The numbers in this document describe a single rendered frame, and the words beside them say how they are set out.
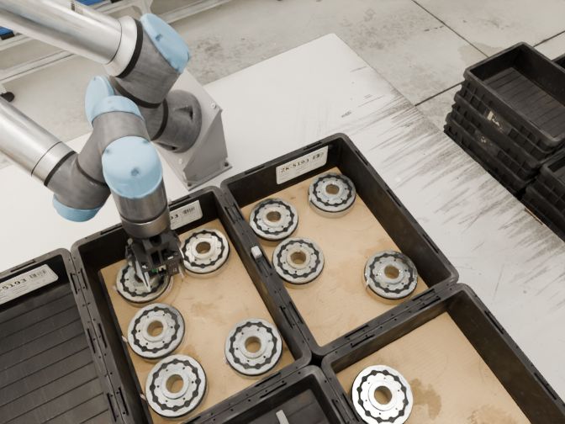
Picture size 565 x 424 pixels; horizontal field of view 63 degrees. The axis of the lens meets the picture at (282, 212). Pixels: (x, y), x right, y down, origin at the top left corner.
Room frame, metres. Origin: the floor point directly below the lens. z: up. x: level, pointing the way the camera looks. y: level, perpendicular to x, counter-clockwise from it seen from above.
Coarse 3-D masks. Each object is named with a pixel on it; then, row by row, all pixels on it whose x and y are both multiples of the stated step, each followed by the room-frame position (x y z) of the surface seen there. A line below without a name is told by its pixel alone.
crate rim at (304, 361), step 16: (208, 192) 0.53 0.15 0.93; (224, 208) 0.50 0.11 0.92; (80, 240) 0.43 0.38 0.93; (96, 240) 0.43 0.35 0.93; (240, 240) 0.42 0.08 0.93; (80, 256) 0.40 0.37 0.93; (80, 272) 0.36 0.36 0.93; (272, 288) 0.33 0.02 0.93; (96, 304) 0.30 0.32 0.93; (96, 320) 0.27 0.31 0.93; (288, 320) 0.27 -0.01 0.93; (112, 352) 0.22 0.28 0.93; (304, 352) 0.21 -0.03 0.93; (112, 368) 0.19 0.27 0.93; (288, 368) 0.19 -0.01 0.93; (112, 384) 0.17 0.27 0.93; (256, 384) 0.17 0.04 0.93; (128, 400) 0.15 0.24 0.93; (224, 400) 0.14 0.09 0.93; (240, 400) 0.14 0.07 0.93; (128, 416) 0.12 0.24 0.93; (208, 416) 0.12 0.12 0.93
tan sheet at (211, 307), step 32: (192, 288) 0.37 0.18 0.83; (224, 288) 0.37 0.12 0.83; (128, 320) 0.31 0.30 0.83; (192, 320) 0.31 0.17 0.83; (224, 320) 0.31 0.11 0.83; (192, 352) 0.25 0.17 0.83; (288, 352) 0.24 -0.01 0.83; (224, 384) 0.19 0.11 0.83; (160, 416) 0.14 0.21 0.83; (192, 416) 0.14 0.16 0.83
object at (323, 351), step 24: (312, 144) 0.66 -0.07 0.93; (264, 168) 0.59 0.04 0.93; (384, 192) 0.53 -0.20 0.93; (240, 216) 0.48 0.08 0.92; (408, 216) 0.47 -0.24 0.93; (432, 240) 0.42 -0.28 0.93; (264, 264) 0.37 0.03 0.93; (432, 288) 0.32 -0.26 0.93; (384, 312) 0.28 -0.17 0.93; (312, 336) 0.24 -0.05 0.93; (360, 336) 0.24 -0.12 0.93
